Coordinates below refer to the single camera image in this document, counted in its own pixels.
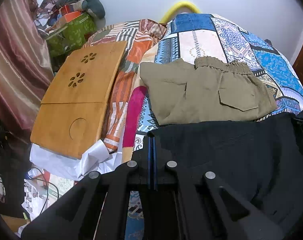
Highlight green patterned bag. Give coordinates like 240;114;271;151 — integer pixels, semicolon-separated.
45;12;97;57

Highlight blue patchwork bedspread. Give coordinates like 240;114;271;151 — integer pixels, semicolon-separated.
123;14;303;239

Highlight dark teal pillow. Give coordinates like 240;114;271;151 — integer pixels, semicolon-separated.
56;0;106;20

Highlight orange striped blanket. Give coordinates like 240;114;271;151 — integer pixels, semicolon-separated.
83;19;166;153

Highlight black cable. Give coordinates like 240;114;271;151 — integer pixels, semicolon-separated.
24;167;61;215

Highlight magenta cloth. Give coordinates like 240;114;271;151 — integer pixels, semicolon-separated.
122;86;147;148

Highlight wooden lap desk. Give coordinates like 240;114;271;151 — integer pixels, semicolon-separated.
30;41;127;159

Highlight black pants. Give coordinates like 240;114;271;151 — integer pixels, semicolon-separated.
151;113;303;232

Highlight khaki folded shorts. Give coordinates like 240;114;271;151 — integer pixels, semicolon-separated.
140;56;277;125

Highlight striped maroon curtain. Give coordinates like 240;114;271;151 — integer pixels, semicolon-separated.
0;0;53;139

